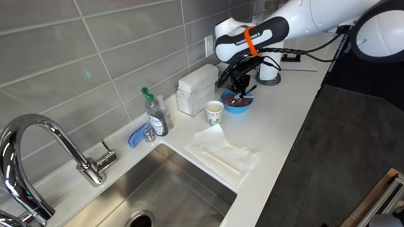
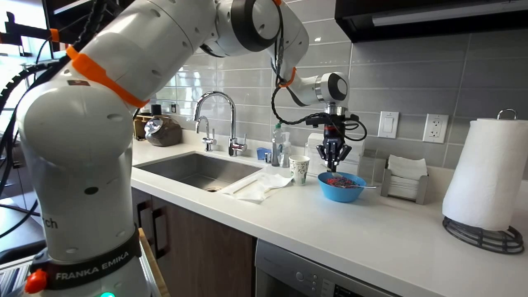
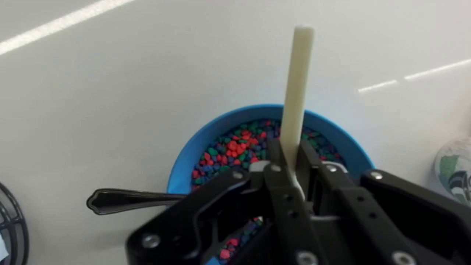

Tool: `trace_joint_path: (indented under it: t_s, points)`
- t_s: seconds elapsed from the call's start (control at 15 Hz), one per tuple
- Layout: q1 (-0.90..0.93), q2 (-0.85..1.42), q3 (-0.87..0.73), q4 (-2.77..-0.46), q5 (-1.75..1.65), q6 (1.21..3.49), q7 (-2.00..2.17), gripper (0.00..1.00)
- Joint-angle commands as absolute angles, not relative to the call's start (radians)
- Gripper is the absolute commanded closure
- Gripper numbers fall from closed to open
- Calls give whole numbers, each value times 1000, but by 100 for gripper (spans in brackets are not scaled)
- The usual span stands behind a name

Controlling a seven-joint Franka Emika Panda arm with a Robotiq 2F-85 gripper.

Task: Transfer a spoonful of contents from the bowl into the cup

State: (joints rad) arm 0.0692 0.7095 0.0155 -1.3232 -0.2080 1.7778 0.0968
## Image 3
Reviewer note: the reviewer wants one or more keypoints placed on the heap of coloured gravel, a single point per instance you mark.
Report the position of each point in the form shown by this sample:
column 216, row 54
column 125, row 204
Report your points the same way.
column 235, row 147

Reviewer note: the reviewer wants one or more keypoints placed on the cream plastic spoon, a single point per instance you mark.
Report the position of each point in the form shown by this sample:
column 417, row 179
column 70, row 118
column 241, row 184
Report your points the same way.
column 300, row 92

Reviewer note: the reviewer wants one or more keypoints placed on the blue bowl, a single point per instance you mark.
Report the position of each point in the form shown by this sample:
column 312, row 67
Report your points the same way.
column 206, row 136

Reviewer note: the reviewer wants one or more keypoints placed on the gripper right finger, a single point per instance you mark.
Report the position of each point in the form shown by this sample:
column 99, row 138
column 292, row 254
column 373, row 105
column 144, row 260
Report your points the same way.
column 386, row 217

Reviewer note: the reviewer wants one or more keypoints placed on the white cup with green print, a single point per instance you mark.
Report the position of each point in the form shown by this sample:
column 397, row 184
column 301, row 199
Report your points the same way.
column 454, row 165

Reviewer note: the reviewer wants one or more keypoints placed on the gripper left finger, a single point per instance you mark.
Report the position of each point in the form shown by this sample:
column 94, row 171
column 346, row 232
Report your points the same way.
column 283, row 206

